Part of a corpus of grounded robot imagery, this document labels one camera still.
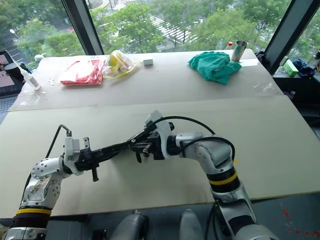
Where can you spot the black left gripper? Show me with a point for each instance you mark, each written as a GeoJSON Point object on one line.
{"type": "Point", "coordinates": [85, 160]}

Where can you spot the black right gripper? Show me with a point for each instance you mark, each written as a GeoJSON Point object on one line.
{"type": "Point", "coordinates": [156, 148]}

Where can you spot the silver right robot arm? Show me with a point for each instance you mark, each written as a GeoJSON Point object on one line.
{"type": "Point", "coordinates": [212, 155]}

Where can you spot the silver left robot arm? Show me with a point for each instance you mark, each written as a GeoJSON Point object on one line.
{"type": "Point", "coordinates": [42, 175]}

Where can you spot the clear bag with yellow items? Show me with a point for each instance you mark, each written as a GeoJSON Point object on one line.
{"type": "Point", "coordinates": [117, 66]}

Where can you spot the laptop computer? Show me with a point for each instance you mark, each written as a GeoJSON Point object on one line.
{"type": "Point", "coordinates": [7, 85]}

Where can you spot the dark rounded shape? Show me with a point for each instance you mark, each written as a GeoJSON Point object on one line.
{"type": "Point", "coordinates": [131, 227]}

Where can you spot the small white box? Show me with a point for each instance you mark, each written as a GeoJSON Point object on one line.
{"type": "Point", "coordinates": [148, 62]}

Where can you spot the red and white packet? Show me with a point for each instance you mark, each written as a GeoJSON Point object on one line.
{"type": "Point", "coordinates": [81, 75]}

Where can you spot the small white clip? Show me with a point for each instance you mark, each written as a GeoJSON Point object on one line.
{"type": "Point", "coordinates": [51, 82]}

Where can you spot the clear plastic wrapper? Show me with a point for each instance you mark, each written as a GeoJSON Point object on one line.
{"type": "Point", "coordinates": [263, 88]}
{"type": "Point", "coordinates": [28, 100]}

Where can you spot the white nozzle glue bottle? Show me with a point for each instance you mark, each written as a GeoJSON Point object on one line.
{"type": "Point", "coordinates": [32, 82]}

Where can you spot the green crumpled cloth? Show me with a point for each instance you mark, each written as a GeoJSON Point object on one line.
{"type": "Point", "coordinates": [212, 67]}

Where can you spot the pale round cap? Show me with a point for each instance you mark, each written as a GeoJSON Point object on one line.
{"type": "Point", "coordinates": [40, 57]}

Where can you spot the black round speaker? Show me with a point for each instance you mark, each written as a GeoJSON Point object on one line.
{"type": "Point", "coordinates": [11, 70]}

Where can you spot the dark slanted window pillar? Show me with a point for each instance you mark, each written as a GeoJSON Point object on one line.
{"type": "Point", "coordinates": [287, 35]}
{"type": "Point", "coordinates": [83, 27]}

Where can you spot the red-capped bottle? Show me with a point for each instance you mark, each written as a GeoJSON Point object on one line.
{"type": "Point", "coordinates": [230, 45]}

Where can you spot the metal cup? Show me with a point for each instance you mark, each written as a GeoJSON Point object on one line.
{"type": "Point", "coordinates": [238, 51]}

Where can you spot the small green box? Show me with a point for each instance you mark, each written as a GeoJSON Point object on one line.
{"type": "Point", "coordinates": [291, 68]}

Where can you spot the dark blue cloth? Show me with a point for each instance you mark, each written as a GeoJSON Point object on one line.
{"type": "Point", "coordinates": [303, 67]}

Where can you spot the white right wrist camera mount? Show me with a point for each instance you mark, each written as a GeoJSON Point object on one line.
{"type": "Point", "coordinates": [162, 130]}

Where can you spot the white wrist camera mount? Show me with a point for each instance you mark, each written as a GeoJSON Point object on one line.
{"type": "Point", "coordinates": [71, 147]}
{"type": "Point", "coordinates": [162, 130]}

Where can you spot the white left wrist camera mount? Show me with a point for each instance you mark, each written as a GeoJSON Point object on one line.
{"type": "Point", "coordinates": [71, 147]}

